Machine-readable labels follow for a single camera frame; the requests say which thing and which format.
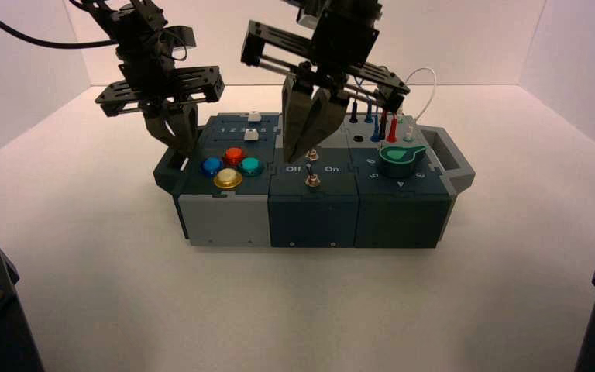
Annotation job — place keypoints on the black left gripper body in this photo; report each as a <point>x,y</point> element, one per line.
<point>174,84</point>

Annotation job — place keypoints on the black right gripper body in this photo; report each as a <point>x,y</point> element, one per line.
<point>346,41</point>

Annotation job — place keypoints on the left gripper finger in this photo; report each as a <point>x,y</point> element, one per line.
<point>161,128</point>
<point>188,126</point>

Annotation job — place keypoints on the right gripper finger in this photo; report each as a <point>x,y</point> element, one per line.
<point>295,113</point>
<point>328,118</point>

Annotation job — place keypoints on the white slider knob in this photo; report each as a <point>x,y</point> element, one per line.
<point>253,116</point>
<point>249,134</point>

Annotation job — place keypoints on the blue round push button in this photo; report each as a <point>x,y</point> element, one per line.
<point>211,166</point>

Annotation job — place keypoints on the red round push button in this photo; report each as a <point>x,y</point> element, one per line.
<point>234,155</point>

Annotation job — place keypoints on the yellow round push button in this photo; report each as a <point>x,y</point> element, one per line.
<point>227,178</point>

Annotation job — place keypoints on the green round push button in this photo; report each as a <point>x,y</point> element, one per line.
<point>250,165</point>

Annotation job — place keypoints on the green rotary knob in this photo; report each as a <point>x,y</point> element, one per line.
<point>399,161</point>

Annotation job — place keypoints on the grey and teal control box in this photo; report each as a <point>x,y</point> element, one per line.
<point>313,215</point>

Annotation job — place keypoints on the metal toggle switch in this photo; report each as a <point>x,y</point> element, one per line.
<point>311,179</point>
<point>312,155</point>

